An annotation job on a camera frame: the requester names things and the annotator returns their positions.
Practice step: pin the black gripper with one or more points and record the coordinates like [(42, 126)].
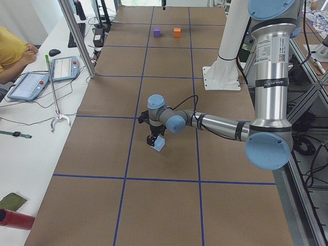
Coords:
[(155, 129)]

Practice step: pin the near blue teach pendant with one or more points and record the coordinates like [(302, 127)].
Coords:
[(29, 86)]

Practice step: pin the grabber stick green handle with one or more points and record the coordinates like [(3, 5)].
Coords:
[(59, 116)]

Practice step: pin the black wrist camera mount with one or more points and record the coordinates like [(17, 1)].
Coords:
[(144, 117)]

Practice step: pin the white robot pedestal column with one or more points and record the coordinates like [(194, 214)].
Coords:
[(223, 73)]

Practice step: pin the orange foam block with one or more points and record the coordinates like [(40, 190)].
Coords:
[(177, 32)]

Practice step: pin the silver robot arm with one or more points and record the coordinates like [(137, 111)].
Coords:
[(268, 138)]

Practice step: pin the aluminium frame post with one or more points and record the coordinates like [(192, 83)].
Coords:
[(74, 29)]

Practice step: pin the black power adapter box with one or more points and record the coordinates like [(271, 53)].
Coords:
[(98, 39)]

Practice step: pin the person in yellow shirt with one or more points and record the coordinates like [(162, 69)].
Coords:
[(16, 54)]

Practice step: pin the red cylinder bottle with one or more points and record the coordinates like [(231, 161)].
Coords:
[(13, 219)]

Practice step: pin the black computer mouse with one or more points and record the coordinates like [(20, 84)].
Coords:
[(54, 52)]

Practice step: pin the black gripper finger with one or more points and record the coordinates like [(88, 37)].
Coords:
[(163, 4)]

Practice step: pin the light blue foam block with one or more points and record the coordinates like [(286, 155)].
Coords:
[(159, 143)]

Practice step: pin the purple foam block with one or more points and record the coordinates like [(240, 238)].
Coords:
[(157, 32)]

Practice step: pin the green strap wristwatch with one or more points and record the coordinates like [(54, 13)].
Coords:
[(16, 134)]

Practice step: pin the far blue teach pendant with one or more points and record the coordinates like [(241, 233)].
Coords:
[(64, 68)]

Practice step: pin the blue teach pendant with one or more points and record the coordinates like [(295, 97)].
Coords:
[(64, 68), (29, 86)]

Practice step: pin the green cloth pouch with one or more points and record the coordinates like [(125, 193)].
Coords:
[(12, 202)]

